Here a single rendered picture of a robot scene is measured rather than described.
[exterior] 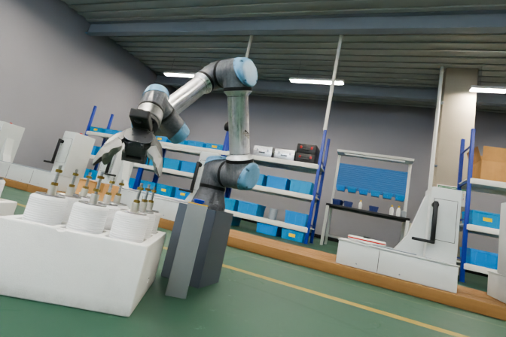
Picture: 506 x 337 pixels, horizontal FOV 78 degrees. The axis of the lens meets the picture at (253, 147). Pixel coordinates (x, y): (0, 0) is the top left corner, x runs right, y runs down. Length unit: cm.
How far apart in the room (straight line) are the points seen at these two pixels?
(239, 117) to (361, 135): 826
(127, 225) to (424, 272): 218
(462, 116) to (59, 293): 711
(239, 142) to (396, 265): 175
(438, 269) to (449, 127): 487
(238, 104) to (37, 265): 81
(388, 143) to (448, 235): 675
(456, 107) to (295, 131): 434
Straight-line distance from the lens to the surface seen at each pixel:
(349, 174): 672
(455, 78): 769
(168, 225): 310
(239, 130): 126
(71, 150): 438
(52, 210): 104
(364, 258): 266
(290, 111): 993
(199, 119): 1103
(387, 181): 671
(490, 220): 555
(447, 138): 721
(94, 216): 99
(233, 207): 579
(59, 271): 99
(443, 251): 277
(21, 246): 102
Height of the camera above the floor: 33
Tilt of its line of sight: 11 degrees up
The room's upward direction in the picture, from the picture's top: 12 degrees clockwise
